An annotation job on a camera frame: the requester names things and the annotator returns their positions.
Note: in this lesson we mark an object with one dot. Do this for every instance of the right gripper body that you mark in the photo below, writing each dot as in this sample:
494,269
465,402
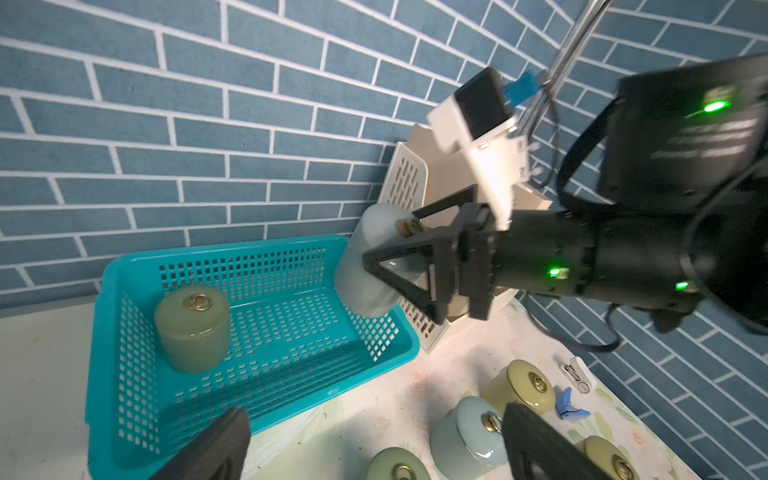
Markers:
544,252

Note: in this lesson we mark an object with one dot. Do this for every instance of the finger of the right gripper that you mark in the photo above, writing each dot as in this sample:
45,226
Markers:
439,252
467,219

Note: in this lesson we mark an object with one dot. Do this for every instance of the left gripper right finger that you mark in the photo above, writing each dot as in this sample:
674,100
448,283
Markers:
535,450

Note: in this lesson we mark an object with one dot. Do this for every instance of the yellow tea canister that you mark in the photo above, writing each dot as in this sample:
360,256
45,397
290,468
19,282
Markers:
523,383
608,458

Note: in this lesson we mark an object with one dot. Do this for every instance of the green tea canister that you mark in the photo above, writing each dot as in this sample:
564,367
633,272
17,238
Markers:
396,463
193,323

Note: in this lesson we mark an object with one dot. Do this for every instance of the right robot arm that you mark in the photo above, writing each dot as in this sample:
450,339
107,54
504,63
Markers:
663,205

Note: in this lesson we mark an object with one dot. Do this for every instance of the teal plastic basket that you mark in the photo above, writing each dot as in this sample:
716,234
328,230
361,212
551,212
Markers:
293,346

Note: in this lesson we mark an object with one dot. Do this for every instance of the white desktop file organizer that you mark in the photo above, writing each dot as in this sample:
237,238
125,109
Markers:
421,174

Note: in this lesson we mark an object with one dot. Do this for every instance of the blue plastic clip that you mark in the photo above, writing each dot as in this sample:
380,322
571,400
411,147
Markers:
566,410

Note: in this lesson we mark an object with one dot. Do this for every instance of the floral table mat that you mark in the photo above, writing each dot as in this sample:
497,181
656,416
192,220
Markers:
338,439

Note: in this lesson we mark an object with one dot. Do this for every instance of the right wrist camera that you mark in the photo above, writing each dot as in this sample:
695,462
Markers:
477,121

